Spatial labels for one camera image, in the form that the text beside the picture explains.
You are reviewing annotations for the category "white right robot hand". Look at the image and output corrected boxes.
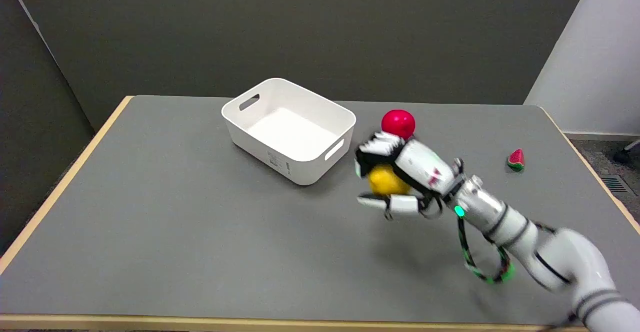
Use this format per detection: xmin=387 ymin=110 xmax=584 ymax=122
xmin=354 ymin=131 xmax=465 ymax=220

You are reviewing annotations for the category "yellow lemon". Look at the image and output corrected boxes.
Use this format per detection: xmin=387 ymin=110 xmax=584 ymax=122
xmin=368 ymin=165 xmax=412 ymax=196

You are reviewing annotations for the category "white plastic box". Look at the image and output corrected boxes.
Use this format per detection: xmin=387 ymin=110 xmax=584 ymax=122
xmin=221 ymin=78 xmax=357 ymax=186

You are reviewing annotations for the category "red ball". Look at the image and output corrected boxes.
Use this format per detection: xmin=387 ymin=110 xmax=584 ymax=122
xmin=381 ymin=109 xmax=417 ymax=140

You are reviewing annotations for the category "watermelon slice toy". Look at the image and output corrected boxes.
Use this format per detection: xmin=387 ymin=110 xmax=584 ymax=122
xmin=507 ymin=148 xmax=526 ymax=173

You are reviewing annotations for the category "black chair caster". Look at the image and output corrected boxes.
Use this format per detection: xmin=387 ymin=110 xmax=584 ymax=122
xmin=613 ymin=140 xmax=640 ymax=165

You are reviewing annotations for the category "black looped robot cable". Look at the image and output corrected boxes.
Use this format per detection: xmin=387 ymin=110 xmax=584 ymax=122
xmin=456 ymin=215 xmax=557 ymax=285

